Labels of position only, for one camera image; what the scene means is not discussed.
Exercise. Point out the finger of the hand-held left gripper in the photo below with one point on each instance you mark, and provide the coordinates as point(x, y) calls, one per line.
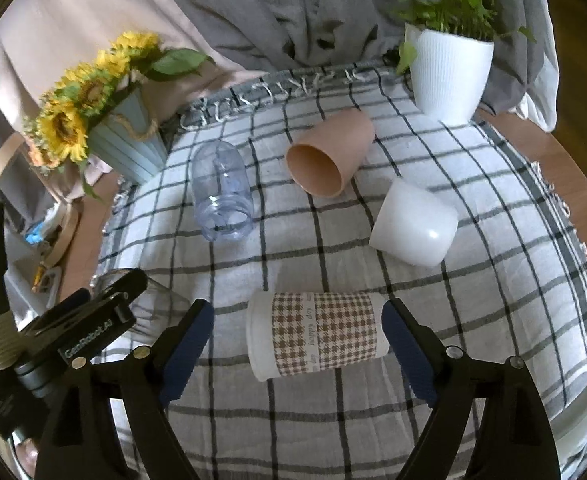
point(121, 287)

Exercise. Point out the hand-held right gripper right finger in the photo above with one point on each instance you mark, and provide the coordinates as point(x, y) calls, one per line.
point(407, 355)

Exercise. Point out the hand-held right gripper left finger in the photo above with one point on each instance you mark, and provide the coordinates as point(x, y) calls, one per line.
point(188, 355)

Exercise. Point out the clear glass cup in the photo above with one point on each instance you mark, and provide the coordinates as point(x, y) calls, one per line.
point(166, 305)

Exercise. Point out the houndstooth paper cup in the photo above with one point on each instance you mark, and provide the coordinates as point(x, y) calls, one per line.
point(318, 335)

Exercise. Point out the white plastic cup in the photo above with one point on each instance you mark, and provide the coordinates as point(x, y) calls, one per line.
point(413, 222)

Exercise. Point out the clear bluish plastic cup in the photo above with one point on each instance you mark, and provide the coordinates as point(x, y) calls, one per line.
point(221, 185)

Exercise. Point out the tan plastic cup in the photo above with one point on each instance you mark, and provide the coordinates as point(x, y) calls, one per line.
point(333, 145)

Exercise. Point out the round wooden tray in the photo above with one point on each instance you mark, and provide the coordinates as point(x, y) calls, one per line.
point(66, 235)

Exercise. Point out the checked tablecloth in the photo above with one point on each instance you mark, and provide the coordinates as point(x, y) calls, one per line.
point(298, 265)

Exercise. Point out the light blue ribbed pot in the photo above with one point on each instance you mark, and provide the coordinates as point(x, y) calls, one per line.
point(123, 145)

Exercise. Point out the sunflower bouquet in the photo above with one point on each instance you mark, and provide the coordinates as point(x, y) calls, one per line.
point(68, 125)

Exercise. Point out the beige draped cloth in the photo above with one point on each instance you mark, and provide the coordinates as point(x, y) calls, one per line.
point(73, 15)

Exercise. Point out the white ribbed plant pot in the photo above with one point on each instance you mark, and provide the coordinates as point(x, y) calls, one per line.
point(448, 75)

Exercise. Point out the grey draped cloth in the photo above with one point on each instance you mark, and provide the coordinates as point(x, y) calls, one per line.
point(298, 10)

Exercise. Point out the green leafy plant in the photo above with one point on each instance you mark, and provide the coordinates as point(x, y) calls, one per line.
point(448, 0)

